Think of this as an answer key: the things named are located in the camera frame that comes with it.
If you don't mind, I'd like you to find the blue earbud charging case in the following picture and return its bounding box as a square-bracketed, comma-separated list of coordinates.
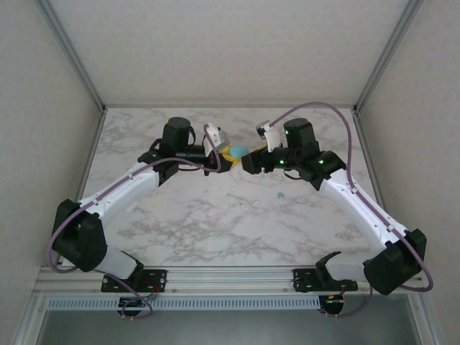
[229, 144, 249, 160]

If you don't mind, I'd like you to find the small controller circuit board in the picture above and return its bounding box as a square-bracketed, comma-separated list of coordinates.
[117, 296, 151, 311]
[321, 294, 346, 314]

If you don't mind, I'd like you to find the dark table end rail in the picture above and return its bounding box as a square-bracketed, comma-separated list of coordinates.
[102, 103, 357, 110]

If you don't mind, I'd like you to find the aluminium table side rail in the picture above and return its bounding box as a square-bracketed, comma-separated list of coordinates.
[353, 107, 425, 269]
[53, 107, 108, 267]

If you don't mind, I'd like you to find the aluminium table base rail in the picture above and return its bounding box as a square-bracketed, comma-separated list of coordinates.
[35, 264, 427, 298]

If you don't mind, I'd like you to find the aluminium corner post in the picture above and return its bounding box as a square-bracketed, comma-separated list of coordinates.
[353, 0, 426, 113]
[38, 0, 108, 112]

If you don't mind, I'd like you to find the white slotted cable duct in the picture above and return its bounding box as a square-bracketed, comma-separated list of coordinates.
[46, 295, 321, 311]

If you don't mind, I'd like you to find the aluminium frame leg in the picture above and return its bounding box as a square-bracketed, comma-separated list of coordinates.
[409, 294, 441, 345]
[14, 296, 50, 345]

